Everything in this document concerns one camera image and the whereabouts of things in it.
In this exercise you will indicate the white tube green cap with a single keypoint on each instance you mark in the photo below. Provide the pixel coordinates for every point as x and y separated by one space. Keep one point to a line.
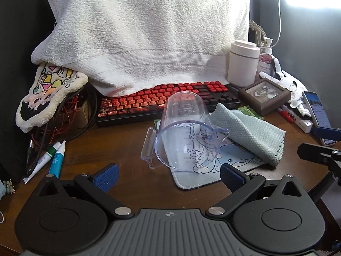
40 165

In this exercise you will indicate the white and red book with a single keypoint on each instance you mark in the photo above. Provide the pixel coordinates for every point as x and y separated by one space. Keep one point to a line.
299 121

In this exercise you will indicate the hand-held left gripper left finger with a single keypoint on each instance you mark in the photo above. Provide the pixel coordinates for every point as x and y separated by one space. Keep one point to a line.
106 177

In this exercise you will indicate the wooden shadow box frame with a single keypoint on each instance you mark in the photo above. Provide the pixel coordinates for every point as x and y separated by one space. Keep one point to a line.
247 98

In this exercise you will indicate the white pump bottle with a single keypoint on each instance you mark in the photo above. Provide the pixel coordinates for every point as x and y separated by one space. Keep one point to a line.
266 61

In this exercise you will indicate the white terry towel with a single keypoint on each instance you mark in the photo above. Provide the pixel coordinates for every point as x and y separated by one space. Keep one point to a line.
146 32

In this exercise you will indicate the white plush dog toy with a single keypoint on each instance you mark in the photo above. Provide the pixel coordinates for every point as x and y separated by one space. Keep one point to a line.
290 84

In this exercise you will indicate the red marker pen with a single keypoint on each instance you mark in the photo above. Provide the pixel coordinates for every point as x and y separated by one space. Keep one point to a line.
283 112

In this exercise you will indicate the clear plastic measuring cup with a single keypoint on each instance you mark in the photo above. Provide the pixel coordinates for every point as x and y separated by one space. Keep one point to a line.
183 141

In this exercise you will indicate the blue tube white cap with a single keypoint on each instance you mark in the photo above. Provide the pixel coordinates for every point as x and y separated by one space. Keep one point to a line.
56 162

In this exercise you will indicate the smartphone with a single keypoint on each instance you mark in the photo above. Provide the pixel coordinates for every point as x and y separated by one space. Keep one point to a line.
315 109

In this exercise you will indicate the small green figurine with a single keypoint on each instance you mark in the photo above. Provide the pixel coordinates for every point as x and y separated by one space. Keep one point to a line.
9 188

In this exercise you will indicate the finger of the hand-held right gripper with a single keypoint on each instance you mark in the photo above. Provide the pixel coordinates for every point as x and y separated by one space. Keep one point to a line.
326 133
319 156

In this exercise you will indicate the white cylindrical humidifier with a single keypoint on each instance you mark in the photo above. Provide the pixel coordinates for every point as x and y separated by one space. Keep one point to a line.
242 64

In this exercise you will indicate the black computer case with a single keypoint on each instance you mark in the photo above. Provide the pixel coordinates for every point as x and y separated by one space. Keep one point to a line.
16 45

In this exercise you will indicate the green packet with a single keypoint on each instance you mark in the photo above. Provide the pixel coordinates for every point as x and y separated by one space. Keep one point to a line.
250 112

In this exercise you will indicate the red and black keyboard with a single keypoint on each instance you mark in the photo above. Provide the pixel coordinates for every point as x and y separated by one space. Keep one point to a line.
128 104

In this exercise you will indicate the cream cartoon plush cushion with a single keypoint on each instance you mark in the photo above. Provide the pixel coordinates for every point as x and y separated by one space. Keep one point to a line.
40 98

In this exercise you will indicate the brown cardboard box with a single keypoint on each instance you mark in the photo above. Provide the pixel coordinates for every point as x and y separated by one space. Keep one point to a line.
82 112

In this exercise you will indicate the cartoon printed mouse pad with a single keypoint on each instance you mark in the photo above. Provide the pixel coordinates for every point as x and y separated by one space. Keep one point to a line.
234 158

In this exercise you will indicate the light blue cleaning cloth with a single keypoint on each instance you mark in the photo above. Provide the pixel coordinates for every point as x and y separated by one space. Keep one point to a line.
247 133

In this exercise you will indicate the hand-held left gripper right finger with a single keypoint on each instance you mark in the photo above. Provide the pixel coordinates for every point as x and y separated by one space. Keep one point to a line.
229 177

